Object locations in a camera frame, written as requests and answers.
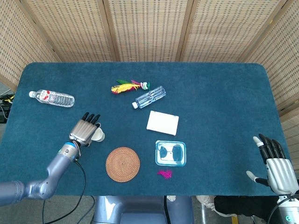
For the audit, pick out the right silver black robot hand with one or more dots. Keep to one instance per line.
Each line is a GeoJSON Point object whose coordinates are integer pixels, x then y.
{"type": "Point", "coordinates": [278, 173]}

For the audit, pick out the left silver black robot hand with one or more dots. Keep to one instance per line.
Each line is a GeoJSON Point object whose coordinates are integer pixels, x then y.
{"type": "Point", "coordinates": [86, 130]}

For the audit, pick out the small white cup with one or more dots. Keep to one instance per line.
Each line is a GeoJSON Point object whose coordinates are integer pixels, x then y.
{"type": "Point", "coordinates": [99, 135]}

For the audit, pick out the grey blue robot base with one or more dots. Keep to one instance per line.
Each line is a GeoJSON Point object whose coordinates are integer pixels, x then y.
{"type": "Point", "coordinates": [142, 210]}

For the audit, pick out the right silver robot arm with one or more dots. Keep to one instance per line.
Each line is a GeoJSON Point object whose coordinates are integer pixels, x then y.
{"type": "Point", "coordinates": [286, 210]}

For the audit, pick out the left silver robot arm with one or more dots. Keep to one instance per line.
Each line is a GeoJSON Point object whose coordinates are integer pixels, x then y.
{"type": "Point", "coordinates": [39, 177]}

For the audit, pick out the brown round woven coaster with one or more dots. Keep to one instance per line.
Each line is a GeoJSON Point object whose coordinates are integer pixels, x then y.
{"type": "Point", "coordinates": [123, 164]}

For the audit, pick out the clear bottle with red label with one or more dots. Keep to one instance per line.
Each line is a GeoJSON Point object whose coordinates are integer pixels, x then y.
{"type": "Point", "coordinates": [52, 98]}

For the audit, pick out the black bag on floor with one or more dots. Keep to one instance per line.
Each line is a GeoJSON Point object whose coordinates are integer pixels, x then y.
{"type": "Point", "coordinates": [243, 206]}

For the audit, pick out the colourful feather shuttlecock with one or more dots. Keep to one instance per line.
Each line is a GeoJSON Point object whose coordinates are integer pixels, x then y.
{"type": "Point", "coordinates": [128, 86]}

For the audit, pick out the blue table mat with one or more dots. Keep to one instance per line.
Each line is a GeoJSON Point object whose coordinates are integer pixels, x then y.
{"type": "Point", "coordinates": [149, 98]}

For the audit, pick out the clear square plastic bottle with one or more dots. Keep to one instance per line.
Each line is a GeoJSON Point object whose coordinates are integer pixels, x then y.
{"type": "Point", "coordinates": [150, 96]}

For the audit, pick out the white flat rectangular box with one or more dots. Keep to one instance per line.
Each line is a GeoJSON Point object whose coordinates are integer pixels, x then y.
{"type": "Point", "coordinates": [162, 122]}

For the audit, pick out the metal table leg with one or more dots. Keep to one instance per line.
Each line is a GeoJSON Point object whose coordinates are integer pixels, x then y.
{"type": "Point", "coordinates": [203, 209]}

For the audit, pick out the clear glass rectangular container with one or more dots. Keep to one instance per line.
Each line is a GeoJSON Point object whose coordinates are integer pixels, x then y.
{"type": "Point", "coordinates": [170, 153]}

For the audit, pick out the loose pink feather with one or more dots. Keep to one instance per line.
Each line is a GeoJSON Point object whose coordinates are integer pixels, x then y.
{"type": "Point", "coordinates": [165, 174]}

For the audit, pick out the woven folding screen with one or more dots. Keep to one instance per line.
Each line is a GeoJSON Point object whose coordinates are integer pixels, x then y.
{"type": "Point", "coordinates": [149, 30]}

